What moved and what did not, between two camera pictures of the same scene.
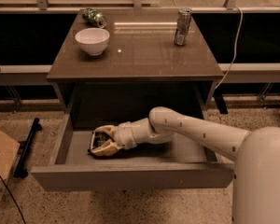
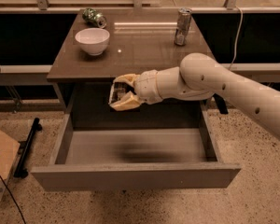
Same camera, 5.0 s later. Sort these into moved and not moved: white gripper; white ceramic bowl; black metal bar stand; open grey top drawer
Moved: white gripper
Not moved: white ceramic bowl; open grey top drawer; black metal bar stand
